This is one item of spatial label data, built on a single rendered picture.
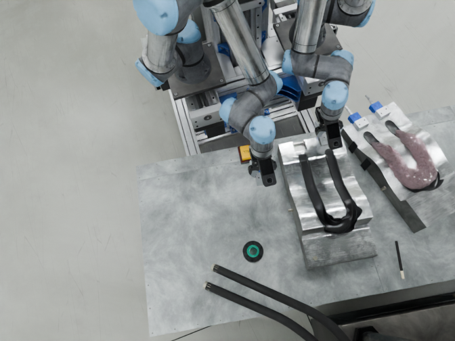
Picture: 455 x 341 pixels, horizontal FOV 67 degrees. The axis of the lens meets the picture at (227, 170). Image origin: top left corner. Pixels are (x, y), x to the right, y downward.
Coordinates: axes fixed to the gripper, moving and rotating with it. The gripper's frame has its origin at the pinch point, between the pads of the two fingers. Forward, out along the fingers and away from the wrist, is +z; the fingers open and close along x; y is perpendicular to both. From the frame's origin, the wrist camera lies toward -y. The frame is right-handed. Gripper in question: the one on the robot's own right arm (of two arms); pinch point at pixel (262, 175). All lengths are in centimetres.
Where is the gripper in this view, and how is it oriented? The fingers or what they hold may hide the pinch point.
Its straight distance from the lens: 132.7
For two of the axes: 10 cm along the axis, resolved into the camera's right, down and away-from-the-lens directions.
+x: -9.8, 1.9, 0.0
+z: 0.7, 3.7, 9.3
